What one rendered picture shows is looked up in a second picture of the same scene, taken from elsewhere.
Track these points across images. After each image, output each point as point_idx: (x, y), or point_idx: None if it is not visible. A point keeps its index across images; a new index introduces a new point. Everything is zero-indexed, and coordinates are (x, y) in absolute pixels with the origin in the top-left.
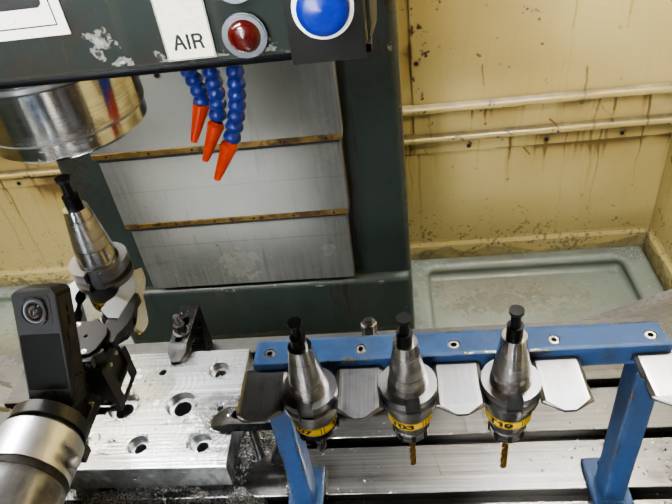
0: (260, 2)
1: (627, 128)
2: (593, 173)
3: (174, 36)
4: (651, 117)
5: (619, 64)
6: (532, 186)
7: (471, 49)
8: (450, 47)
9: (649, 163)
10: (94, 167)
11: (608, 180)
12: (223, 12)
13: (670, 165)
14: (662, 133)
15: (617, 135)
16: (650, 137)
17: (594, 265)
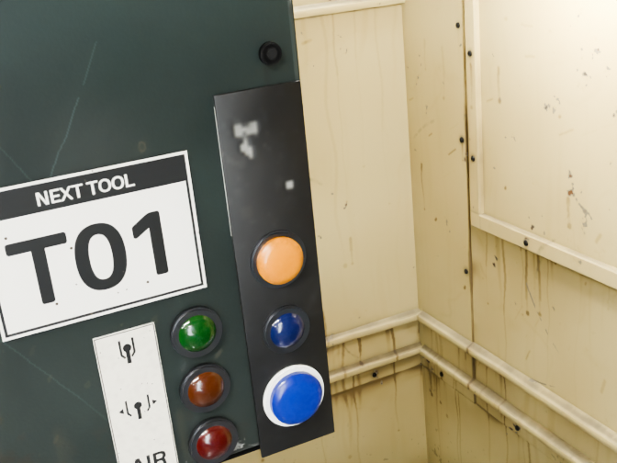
0: (229, 403)
1: (378, 368)
2: (355, 427)
3: (133, 461)
4: (398, 352)
5: (353, 303)
6: (293, 461)
7: None
8: None
9: (409, 401)
10: None
11: (373, 431)
12: (190, 423)
13: (431, 399)
14: (413, 366)
15: (370, 378)
16: (403, 373)
17: None
